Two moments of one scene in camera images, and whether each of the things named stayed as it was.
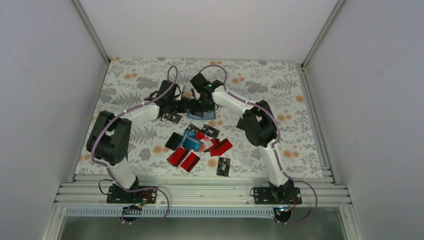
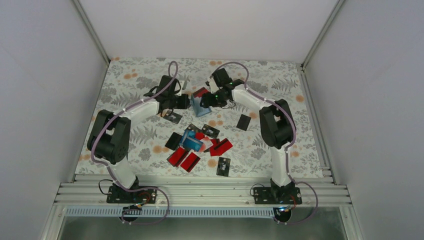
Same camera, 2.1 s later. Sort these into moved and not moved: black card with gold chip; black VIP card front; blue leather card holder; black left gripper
Moved: blue leather card holder
Not moved: black left gripper; black VIP card front; black card with gold chip
